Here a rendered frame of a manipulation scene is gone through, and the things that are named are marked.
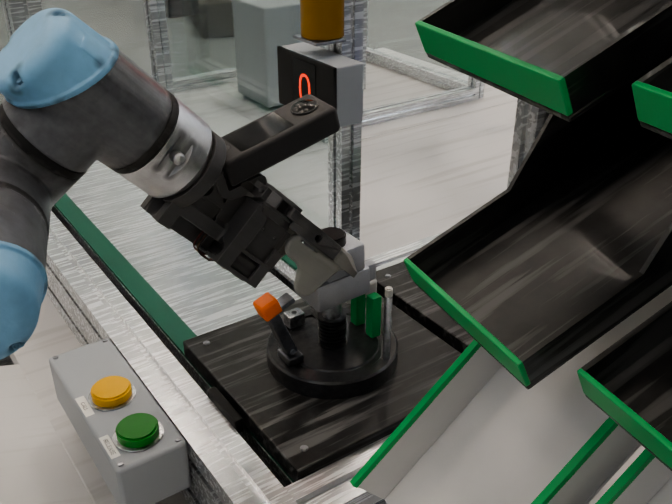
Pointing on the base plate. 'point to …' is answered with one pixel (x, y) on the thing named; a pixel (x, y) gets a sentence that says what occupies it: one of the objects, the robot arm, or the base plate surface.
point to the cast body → (338, 289)
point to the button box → (175, 476)
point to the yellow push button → (111, 391)
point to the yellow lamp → (322, 19)
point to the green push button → (137, 430)
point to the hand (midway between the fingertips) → (336, 252)
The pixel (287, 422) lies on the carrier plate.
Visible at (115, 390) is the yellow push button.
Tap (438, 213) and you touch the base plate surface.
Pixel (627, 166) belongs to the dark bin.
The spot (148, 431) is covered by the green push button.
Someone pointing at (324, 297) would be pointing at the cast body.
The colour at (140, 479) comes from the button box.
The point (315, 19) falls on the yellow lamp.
